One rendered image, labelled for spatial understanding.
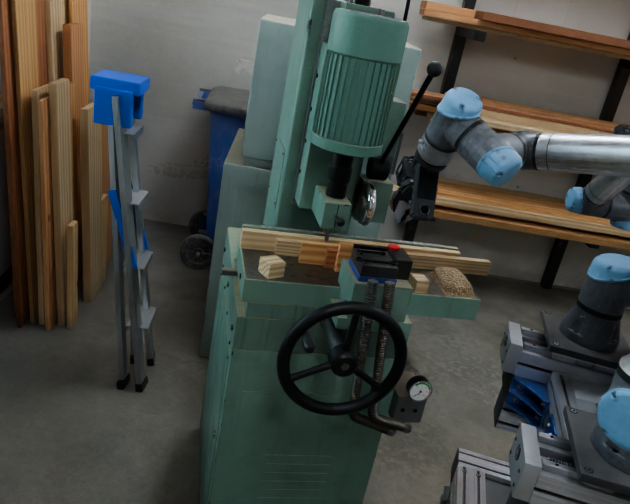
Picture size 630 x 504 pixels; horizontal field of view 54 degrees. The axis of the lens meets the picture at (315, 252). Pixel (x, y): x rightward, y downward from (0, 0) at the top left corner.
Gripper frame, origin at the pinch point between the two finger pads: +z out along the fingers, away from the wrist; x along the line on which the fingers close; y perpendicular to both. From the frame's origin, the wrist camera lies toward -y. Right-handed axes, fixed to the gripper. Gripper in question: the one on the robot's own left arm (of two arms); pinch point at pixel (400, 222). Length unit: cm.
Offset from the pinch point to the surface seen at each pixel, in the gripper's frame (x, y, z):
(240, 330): 31.7, -15.6, 28.7
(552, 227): -161, 129, 135
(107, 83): 76, 75, 38
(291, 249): 20.2, 5.8, 22.8
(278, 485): 14, -40, 70
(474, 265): -30.9, 7.1, 21.8
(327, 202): 14.5, 10.1, 8.0
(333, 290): 11.4, -8.9, 17.5
